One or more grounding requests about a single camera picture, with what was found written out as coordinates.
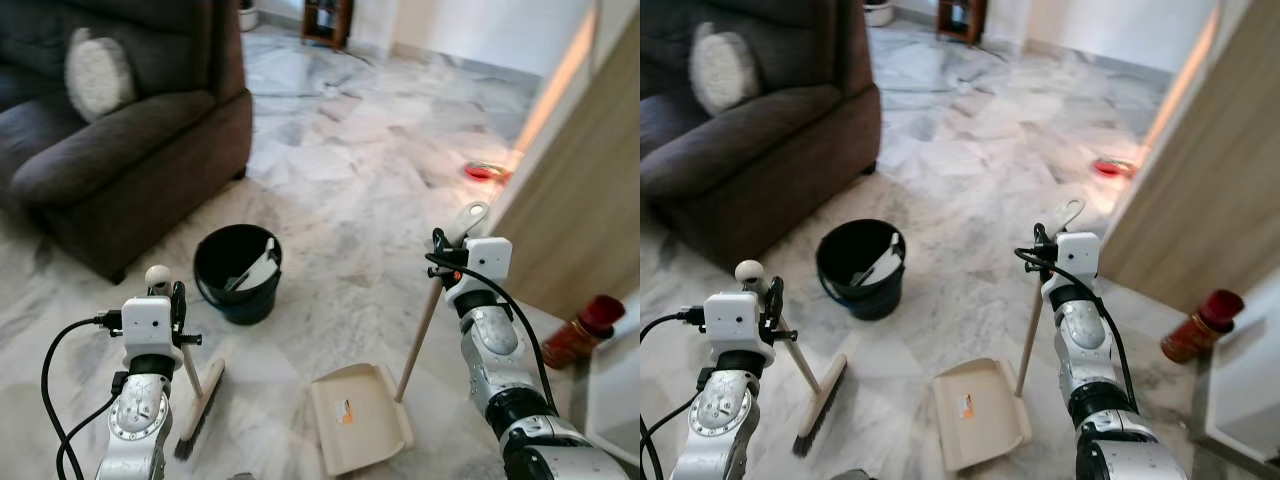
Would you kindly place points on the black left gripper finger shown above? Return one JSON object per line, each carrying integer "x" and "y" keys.
{"x": 178, "y": 295}
{"x": 774, "y": 290}

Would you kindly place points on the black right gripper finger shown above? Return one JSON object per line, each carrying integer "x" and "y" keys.
{"x": 440, "y": 238}
{"x": 1040, "y": 232}

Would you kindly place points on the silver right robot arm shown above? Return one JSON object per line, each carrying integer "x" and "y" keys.
{"x": 500, "y": 340}
{"x": 1085, "y": 340}

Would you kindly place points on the black plastic bucket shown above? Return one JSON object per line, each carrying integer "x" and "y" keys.
{"x": 840, "y": 285}
{"x": 215, "y": 290}

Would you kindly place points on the red bowl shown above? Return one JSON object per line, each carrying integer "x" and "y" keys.
{"x": 485, "y": 173}
{"x": 1113, "y": 168}

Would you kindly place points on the white rubbish piece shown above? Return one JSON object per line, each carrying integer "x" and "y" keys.
{"x": 885, "y": 265}
{"x": 262, "y": 270}

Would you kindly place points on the dark brown fabric sofa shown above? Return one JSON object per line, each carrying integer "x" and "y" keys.
{"x": 130, "y": 150}
{"x": 780, "y": 150}

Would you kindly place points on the brown jar with red lid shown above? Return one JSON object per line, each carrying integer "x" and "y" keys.
{"x": 1195, "y": 335}
{"x": 575, "y": 340}

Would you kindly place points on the light wooden door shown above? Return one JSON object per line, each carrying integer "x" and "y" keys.
{"x": 1210, "y": 180}
{"x": 590, "y": 200}

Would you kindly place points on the white low furniture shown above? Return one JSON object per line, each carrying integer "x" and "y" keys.
{"x": 615, "y": 400}
{"x": 1250, "y": 390}

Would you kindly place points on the small wooden cabinet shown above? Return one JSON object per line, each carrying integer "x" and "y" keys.
{"x": 327, "y": 22}
{"x": 962, "y": 20}

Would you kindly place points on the round grey white pillow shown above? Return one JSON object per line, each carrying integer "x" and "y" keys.
{"x": 725, "y": 68}
{"x": 100, "y": 75}

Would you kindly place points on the white pot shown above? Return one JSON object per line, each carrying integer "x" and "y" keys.
{"x": 880, "y": 12}
{"x": 248, "y": 15}

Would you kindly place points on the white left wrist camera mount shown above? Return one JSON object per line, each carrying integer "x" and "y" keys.
{"x": 735, "y": 318}
{"x": 148, "y": 322}

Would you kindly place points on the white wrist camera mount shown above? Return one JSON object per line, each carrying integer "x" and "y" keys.
{"x": 1080, "y": 255}
{"x": 148, "y": 322}
{"x": 490, "y": 262}
{"x": 735, "y": 318}

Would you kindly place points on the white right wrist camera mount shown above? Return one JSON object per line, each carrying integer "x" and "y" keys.
{"x": 490, "y": 262}
{"x": 1080, "y": 255}

